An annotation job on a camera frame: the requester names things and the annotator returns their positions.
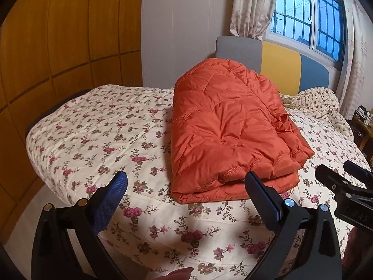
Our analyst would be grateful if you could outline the dark round tin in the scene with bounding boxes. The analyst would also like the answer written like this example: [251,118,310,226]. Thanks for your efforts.
[354,106,369,120]

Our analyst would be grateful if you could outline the floral quilt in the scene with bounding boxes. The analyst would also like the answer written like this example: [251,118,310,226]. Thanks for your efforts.
[26,84,369,280]

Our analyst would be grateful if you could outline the orange puffer jacket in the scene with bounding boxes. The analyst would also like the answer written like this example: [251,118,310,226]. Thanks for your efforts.
[170,58,316,205]

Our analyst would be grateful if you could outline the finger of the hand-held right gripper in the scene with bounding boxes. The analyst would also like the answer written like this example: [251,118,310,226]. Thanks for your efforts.
[315,165,354,199]
[343,160,373,183]

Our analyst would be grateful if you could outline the grey yellow blue headboard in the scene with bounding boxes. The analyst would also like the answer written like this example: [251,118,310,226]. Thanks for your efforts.
[216,36,330,94]

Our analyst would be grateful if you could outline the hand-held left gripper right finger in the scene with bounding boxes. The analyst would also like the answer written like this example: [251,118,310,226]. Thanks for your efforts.
[244,171,343,280]

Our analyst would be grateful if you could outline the long patterned curtain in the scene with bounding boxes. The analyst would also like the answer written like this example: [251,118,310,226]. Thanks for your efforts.
[338,0,373,120]

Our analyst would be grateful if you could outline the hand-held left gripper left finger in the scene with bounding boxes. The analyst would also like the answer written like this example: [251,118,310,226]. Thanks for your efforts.
[31,171,129,280]

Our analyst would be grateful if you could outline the wooden wardrobe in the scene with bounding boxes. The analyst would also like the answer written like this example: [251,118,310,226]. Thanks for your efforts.
[0,0,145,219]

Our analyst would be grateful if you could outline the barred window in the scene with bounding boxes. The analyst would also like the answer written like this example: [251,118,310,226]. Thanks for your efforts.
[264,0,349,70]

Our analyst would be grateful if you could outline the short patterned curtain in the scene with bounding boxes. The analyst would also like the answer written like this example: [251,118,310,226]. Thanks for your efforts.
[229,0,280,41]

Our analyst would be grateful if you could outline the wooden desk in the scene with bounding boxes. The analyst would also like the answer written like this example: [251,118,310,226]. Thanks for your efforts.
[348,117,373,152]

